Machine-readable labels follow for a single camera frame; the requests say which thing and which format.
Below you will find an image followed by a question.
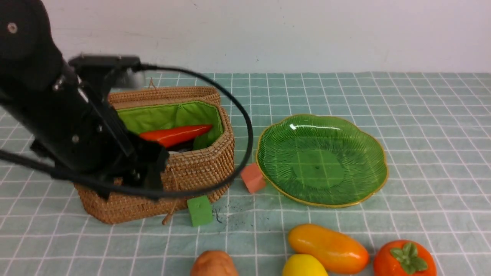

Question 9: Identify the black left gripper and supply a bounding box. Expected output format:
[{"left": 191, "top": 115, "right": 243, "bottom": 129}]
[{"left": 90, "top": 132, "right": 170, "bottom": 192}]

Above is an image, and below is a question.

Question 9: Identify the red carrot toy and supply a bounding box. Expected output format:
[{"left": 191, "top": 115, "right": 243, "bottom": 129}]
[{"left": 139, "top": 124, "right": 213, "bottom": 148}]

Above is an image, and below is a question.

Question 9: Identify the brown potato toy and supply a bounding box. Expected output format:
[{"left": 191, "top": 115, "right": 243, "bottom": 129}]
[{"left": 190, "top": 250, "right": 239, "bottom": 276}]

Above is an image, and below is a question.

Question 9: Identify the yellow lemon toy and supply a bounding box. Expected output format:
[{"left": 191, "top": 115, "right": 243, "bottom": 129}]
[{"left": 282, "top": 254, "right": 328, "bottom": 276}]

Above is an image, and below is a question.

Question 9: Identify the orange mango toy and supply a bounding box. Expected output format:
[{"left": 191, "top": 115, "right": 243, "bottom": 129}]
[{"left": 287, "top": 223, "right": 370, "bottom": 275}]

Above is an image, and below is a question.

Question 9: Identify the orange persimmon toy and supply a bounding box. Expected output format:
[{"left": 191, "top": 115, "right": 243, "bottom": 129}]
[{"left": 373, "top": 240, "right": 438, "bottom": 276}]

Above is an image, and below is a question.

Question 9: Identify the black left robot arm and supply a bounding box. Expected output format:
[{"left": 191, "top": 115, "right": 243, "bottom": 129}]
[{"left": 1, "top": 0, "right": 170, "bottom": 196}]

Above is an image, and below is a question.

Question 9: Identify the woven wicker basket green lining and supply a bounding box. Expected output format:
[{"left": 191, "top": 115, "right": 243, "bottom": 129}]
[{"left": 74, "top": 86, "right": 235, "bottom": 224}]

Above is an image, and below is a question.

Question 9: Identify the green foam cube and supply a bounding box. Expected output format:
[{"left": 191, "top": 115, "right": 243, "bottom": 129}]
[{"left": 186, "top": 195, "right": 214, "bottom": 227}]

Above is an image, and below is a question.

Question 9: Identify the orange foam cube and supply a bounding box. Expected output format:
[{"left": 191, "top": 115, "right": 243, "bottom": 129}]
[{"left": 240, "top": 163, "right": 267, "bottom": 194}]

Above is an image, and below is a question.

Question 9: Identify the green glass leaf plate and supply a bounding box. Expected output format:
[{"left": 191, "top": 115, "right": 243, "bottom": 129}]
[{"left": 255, "top": 114, "right": 389, "bottom": 208}]

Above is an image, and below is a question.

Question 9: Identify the green checkered tablecloth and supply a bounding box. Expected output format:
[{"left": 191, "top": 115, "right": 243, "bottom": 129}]
[{"left": 0, "top": 72, "right": 491, "bottom": 276}]

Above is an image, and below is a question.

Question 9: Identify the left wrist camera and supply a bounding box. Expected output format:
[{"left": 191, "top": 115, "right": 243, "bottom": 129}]
[{"left": 68, "top": 54, "right": 145, "bottom": 90}]

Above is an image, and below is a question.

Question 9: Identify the black left camera cable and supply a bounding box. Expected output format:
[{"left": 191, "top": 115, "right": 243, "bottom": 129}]
[{"left": 0, "top": 63, "right": 254, "bottom": 200}]

